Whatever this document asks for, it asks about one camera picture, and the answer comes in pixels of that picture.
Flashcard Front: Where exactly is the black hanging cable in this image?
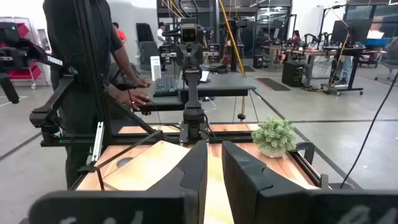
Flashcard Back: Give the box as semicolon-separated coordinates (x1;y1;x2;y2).
340;72;398;190

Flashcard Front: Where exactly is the black floor mat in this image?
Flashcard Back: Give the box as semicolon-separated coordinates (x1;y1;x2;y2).
254;77;292;92

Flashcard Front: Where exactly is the black two-tier desk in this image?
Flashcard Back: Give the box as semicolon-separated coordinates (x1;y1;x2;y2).
136;72;257;116

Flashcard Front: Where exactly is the black computer tower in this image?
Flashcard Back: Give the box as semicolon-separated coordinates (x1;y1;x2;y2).
281;60;306;88

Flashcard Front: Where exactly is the black rack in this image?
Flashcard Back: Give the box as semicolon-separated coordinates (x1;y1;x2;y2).
136;22;155;43

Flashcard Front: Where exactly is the grey office chair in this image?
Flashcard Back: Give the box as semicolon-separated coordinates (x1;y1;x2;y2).
374;36;398;82

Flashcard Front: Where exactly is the dark computer keyboard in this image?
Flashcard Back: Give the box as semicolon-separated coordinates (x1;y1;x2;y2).
152;77;179;98

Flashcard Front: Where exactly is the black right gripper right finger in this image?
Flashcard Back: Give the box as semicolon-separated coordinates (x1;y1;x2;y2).
221;139;398;224

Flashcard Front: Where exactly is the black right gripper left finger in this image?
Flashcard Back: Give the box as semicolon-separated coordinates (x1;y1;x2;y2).
18;139;208;224

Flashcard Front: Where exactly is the artificial green potted plant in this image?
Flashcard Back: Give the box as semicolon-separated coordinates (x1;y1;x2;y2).
251;116;298;159

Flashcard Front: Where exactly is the white card stand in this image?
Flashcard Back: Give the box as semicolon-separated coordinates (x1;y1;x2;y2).
150;55;162;82

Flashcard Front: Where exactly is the small black box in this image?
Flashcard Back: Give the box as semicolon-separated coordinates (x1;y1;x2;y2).
252;55;265;70

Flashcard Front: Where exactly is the yellow hanging hose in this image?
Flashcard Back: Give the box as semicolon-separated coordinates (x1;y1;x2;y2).
217;0;248;124

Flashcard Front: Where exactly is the black computer monitor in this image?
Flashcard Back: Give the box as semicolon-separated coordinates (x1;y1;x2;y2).
330;18;373;45

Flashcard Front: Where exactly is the black standing desk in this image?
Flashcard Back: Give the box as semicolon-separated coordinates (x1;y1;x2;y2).
322;45;368;96

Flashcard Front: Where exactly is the white cart with red bins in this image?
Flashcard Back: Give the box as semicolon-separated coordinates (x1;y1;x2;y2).
0;17;52;91

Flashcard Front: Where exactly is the person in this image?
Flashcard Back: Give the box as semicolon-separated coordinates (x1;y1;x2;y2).
336;55;354;85
111;21;127;44
42;0;152;190
291;29;302;49
156;21;168;72

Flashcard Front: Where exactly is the blue storage bin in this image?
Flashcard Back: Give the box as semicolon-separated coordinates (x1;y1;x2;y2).
360;37;389;47

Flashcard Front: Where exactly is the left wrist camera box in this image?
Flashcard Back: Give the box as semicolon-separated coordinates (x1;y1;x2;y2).
179;22;200;44

